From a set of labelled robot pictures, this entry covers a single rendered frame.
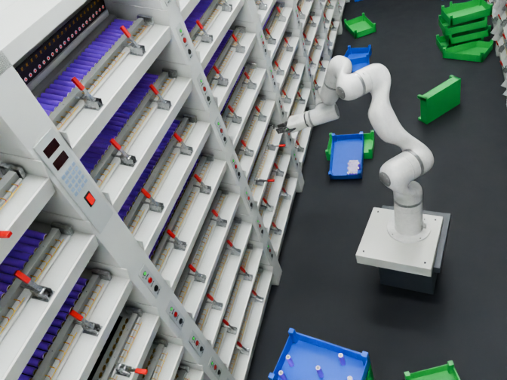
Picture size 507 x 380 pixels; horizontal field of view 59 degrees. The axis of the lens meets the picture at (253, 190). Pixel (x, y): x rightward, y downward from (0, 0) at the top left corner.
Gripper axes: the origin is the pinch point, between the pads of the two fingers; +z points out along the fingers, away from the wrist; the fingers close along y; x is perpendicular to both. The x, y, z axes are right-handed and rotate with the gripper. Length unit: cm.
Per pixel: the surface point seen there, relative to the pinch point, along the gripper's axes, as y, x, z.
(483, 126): -68, 81, -92
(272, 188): 15.0, 26.2, 15.1
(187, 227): 95, -26, 6
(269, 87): -11.7, -18.7, -0.3
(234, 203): 64, -7, 6
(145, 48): 78, -83, -10
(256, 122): 9.4, -12.8, 6.0
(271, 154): 9.3, 8.5, 7.8
